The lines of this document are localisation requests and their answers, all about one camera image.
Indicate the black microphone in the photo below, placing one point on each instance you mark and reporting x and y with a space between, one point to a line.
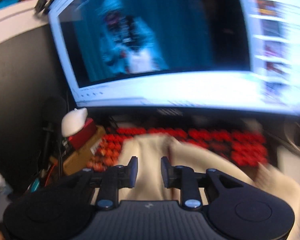
54 107

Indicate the teal box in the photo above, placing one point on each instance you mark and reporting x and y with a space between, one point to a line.
4 5

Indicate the curved computer monitor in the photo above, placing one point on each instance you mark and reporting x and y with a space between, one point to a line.
165 87

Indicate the dark red box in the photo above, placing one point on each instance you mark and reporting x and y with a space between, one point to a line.
84 132

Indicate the cream knit vest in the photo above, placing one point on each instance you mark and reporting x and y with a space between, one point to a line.
150 150

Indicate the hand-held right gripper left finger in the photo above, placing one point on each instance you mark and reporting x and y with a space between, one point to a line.
133 172

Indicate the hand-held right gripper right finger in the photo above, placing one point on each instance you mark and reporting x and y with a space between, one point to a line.
165 171

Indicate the brown cardboard box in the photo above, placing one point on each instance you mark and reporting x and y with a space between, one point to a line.
77 160

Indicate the white cardboard box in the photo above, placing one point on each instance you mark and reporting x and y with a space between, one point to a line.
14 22

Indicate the red backlit keyboard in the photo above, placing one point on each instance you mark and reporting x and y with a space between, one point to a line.
215 140

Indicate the teal plastic item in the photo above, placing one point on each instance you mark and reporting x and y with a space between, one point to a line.
36 183

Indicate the black webcam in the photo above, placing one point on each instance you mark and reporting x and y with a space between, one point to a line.
42 3

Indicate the white dome lamp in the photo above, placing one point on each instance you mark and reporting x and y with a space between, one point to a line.
73 122

